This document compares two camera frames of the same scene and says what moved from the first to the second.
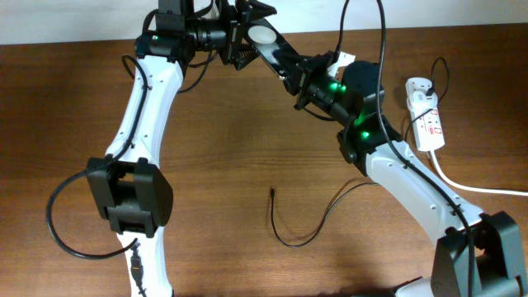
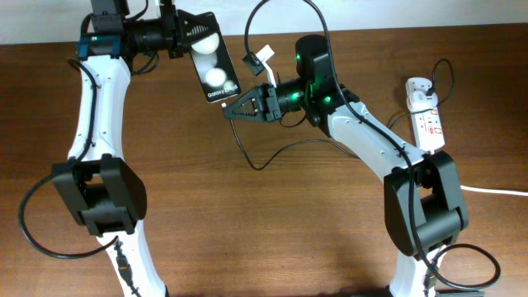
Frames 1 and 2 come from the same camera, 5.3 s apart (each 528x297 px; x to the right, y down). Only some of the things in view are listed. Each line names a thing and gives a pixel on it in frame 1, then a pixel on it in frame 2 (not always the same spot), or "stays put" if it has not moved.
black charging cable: x=365 y=183 -> x=449 y=91
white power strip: x=427 y=128 stays put
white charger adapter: x=419 y=100 stays put
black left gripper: x=232 y=26 -> x=179 y=21
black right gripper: x=299 y=77 -> x=266 y=104
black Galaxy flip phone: x=266 y=40 -> x=213 y=61
